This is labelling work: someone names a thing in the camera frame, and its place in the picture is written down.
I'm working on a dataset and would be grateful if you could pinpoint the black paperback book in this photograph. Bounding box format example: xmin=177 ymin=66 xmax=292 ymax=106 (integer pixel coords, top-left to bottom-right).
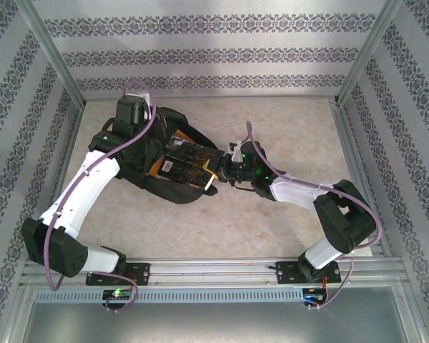
xmin=157 ymin=137 xmax=225 ymax=190

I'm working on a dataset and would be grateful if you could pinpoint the black backpack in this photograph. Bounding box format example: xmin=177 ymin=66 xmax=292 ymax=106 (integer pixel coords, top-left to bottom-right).
xmin=103 ymin=106 xmax=219 ymax=205

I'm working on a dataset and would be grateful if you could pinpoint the orange book with barcode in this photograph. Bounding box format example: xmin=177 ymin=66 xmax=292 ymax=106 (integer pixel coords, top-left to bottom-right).
xmin=148 ymin=129 xmax=212 ymax=190

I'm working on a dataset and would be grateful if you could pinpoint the right controller board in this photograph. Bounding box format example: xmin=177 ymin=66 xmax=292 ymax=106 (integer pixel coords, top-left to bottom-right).
xmin=302 ymin=287 xmax=326 ymax=301

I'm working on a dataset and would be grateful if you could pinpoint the controller board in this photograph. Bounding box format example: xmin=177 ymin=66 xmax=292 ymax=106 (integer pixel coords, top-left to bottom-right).
xmin=102 ymin=289 xmax=133 ymax=300
xmin=302 ymin=287 xmax=326 ymax=301

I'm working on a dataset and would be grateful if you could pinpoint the left controller board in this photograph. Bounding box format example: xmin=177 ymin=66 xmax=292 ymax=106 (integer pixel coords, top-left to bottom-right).
xmin=102 ymin=289 xmax=133 ymax=300

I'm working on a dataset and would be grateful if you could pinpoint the aluminium back rail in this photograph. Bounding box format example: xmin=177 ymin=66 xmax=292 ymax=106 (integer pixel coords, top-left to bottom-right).
xmin=82 ymin=93 xmax=340 ymax=104

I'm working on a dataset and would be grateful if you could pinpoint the aluminium side rail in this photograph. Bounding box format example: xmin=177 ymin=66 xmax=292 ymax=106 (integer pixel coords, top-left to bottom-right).
xmin=38 ymin=103 xmax=84 ymax=262
xmin=328 ymin=99 xmax=393 ymax=258

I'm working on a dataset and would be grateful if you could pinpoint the aluminium frame post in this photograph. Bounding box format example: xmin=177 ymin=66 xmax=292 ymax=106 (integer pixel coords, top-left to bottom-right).
xmin=16 ymin=0 xmax=87 ymax=108
xmin=334 ymin=0 xmax=405 ymax=108

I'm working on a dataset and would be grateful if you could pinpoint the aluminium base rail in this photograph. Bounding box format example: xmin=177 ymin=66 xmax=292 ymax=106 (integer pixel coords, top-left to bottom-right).
xmin=21 ymin=259 xmax=405 ymax=287

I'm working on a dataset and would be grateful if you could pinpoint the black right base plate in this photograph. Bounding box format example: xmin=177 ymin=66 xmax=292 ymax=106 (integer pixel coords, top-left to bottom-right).
xmin=275 ymin=259 xmax=340 ymax=286

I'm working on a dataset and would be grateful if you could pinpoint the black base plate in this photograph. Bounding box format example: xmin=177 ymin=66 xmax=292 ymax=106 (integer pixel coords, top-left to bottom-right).
xmin=85 ymin=262 xmax=151 ymax=287
xmin=275 ymin=259 xmax=340 ymax=286

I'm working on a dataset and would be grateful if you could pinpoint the grey slotted cable duct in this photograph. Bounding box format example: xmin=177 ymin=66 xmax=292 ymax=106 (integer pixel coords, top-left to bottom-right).
xmin=34 ymin=287 xmax=305 ymax=304

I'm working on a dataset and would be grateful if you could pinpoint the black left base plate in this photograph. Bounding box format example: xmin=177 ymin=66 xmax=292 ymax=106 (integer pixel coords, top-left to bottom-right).
xmin=85 ymin=262 xmax=151 ymax=287

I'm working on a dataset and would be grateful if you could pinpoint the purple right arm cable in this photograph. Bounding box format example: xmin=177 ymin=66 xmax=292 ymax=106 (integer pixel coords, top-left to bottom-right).
xmin=245 ymin=121 xmax=384 ymax=311

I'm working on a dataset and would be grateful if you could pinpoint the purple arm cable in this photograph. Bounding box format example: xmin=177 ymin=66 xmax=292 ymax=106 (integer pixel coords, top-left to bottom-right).
xmin=245 ymin=121 xmax=384 ymax=311
xmin=44 ymin=80 xmax=157 ymax=314

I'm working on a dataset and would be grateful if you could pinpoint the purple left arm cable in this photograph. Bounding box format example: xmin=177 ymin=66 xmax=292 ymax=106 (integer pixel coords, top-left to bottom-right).
xmin=44 ymin=80 xmax=157 ymax=314

